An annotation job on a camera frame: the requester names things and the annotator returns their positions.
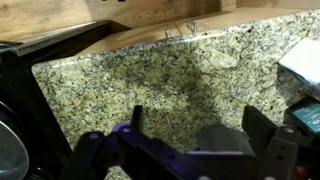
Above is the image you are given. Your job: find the black frying pan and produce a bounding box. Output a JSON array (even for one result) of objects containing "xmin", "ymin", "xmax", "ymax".
[{"xmin": 0, "ymin": 103, "xmax": 29, "ymax": 180}]

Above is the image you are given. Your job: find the small white spray bottle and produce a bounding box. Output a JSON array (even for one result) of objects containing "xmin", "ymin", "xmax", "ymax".
[{"xmin": 279, "ymin": 39, "xmax": 320, "ymax": 89}]

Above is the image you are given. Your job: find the black electric stove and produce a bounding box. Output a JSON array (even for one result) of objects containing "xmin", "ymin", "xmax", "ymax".
[{"xmin": 0, "ymin": 19, "xmax": 132, "ymax": 180}]

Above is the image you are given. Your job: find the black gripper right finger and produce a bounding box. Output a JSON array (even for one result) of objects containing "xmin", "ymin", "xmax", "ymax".
[{"xmin": 242, "ymin": 105, "xmax": 277, "ymax": 156}]

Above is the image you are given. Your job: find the dark green glass bottle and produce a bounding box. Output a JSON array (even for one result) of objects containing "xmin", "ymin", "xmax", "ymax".
[{"xmin": 286, "ymin": 96, "xmax": 320, "ymax": 136}]

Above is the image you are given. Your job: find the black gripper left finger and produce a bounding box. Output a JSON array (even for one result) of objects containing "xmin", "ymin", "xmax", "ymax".
[{"xmin": 131, "ymin": 105, "xmax": 144, "ymax": 131}]

